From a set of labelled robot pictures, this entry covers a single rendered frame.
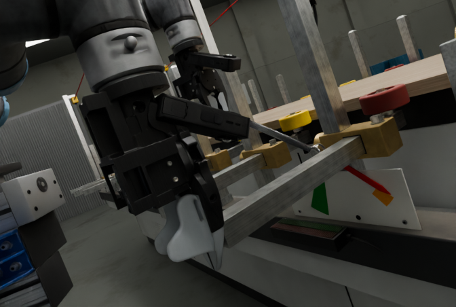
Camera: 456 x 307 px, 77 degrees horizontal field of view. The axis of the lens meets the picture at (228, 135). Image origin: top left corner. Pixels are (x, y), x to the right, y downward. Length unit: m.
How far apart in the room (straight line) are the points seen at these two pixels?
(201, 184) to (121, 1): 0.18
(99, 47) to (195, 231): 0.19
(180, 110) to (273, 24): 7.63
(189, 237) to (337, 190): 0.35
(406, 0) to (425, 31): 0.99
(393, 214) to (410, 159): 0.23
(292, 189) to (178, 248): 0.16
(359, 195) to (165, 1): 0.54
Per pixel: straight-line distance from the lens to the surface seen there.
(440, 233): 0.53
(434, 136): 0.72
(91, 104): 0.28
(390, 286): 0.68
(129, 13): 0.30
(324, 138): 0.55
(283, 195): 0.37
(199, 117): 0.30
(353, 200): 0.57
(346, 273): 0.73
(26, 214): 0.69
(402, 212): 0.54
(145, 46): 0.29
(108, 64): 0.28
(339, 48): 8.35
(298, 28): 0.54
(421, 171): 0.76
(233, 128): 0.32
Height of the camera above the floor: 0.96
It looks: 4 degrees down
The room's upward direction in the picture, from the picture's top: 20 degrees counter-clockwise
